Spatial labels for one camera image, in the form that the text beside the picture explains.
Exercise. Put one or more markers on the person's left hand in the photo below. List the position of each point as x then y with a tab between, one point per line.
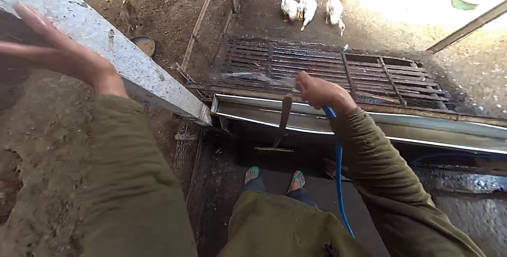
81	61

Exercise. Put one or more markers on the person's right hand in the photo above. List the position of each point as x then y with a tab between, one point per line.
326	92

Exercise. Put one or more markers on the person's right fingers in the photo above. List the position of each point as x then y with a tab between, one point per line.
308	90

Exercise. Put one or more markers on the person's right thumb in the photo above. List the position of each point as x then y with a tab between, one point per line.
303	77

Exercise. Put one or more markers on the person's left fingers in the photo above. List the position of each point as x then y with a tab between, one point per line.
35	37

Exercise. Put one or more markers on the person's left forearm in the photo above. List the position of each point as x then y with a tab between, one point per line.
130	170

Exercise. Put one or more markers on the person's right forearm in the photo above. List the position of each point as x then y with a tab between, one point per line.
388	178

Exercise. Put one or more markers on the slatted wooden floor grate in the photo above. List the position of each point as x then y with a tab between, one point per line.
313	67

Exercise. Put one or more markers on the thin yellow-green stick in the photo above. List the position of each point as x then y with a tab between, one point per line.
274	149

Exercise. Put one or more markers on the white duck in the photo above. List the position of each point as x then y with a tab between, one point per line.
291	8
335	8
308	5

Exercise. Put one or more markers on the thin wooden fence pole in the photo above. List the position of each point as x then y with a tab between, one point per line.
231	15

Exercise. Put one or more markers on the brown chicken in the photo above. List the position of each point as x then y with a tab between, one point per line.
128	14

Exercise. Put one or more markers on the person's legs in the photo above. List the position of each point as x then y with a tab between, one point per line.
255	181

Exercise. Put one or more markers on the round feed bowl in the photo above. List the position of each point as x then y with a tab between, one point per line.
144	46

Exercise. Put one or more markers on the long metal trough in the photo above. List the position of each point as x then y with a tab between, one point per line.
416	129

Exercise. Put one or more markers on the bamboo fence pole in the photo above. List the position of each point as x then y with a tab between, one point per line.
201	22

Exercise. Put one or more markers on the person's body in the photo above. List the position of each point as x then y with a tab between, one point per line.
281	229

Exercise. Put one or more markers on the grey wooden pole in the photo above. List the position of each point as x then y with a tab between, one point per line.
467	28

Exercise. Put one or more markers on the green leaf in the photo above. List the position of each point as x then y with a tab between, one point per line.
462	3

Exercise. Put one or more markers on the white speckled concrete post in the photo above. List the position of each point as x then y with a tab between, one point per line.
107	39

